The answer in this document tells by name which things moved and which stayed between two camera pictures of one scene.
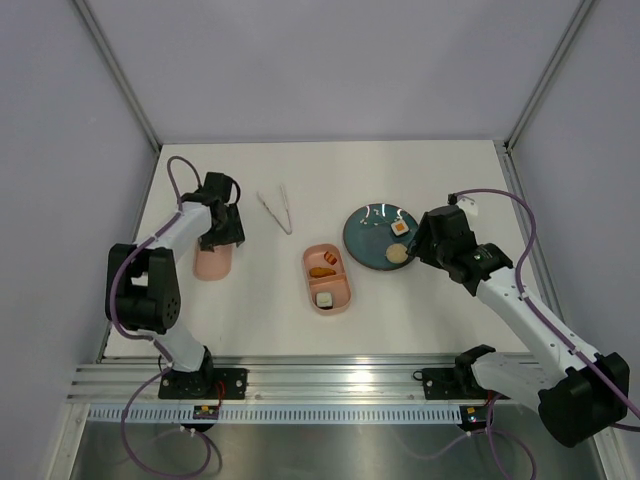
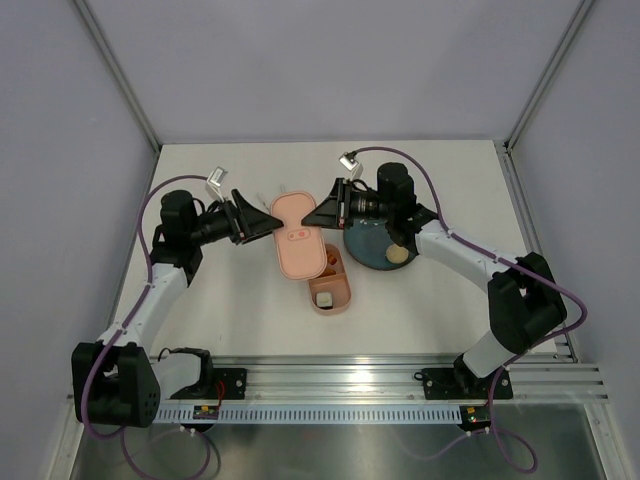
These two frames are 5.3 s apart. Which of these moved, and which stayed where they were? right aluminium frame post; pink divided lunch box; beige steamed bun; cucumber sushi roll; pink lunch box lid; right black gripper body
Moved: right black gripper body; pink lunch box lid
Stayed: pink divided lunch box; right aluminium frame post; beige steamed bun; cucumber sushi roll
